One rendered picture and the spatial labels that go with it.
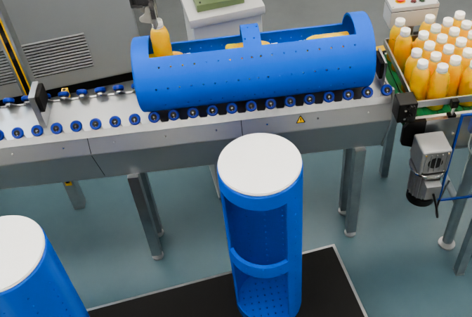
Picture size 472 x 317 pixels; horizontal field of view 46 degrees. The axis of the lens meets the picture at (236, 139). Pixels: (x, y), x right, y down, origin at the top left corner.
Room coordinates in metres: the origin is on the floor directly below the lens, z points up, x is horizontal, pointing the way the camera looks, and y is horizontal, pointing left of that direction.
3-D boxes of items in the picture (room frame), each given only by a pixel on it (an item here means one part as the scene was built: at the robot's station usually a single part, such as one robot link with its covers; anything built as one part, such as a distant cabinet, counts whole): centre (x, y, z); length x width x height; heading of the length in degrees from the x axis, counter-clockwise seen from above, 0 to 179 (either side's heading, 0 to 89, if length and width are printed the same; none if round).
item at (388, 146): (2.02, -0.79, 0.50); 0.04 x 0.04 x 1.00; 1
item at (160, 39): (1.71, 0.23, 1.22); 0.07 x 0.07 x 0.19
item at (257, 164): (1.25, -0.07, 1.03); 0.28 x 0.28 x 0.01
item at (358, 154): (1.65, -0.53, 0.31); 0.06 x 0.06 x 0.63; 1
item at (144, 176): (1.78, 0.46, 0.31); 0.06 x 0.06 x 0.63; 1
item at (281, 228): (1.25, -0.07, 0.59); 0.28 x 0.28 x 0.88
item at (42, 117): (1.71, 0.74, 1.00); 0.10 x 0.04 x 0.15; 1
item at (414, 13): (2.02, -0.79, 1.05); 0.20 x 0.10 x 0.10; 91
